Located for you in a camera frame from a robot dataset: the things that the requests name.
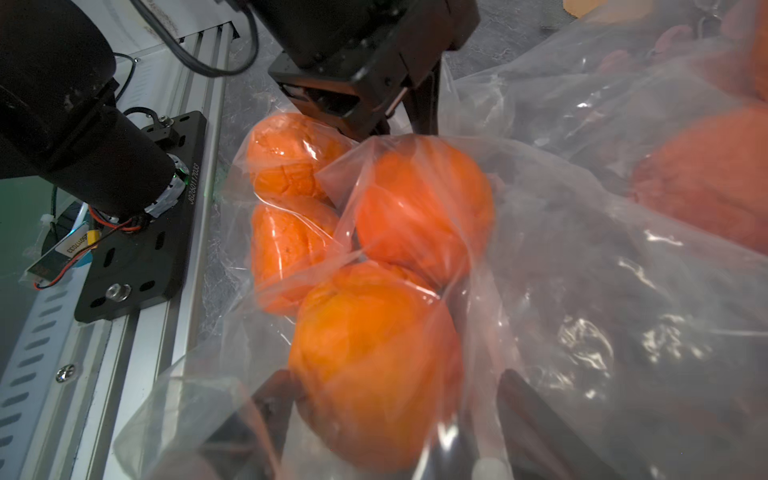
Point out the clear zip-top bag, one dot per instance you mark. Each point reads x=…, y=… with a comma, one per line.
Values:
x=646, y=335
x=605, y=96

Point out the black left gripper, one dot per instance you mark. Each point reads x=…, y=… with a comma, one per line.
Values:
x=350, y=64

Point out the round cork coaster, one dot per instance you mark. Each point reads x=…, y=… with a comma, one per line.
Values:
x=608, y=11

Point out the white slotted cable duct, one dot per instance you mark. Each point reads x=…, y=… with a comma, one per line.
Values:
x=32, y=367

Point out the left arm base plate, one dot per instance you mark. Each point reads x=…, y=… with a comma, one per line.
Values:
x=141, y=222

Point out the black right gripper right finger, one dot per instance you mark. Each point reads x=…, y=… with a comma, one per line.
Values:
x=539, y=443

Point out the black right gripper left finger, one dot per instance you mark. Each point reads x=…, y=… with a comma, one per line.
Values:
x=248, y=444

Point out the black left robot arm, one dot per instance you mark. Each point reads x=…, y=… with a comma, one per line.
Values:
x=59, y=114

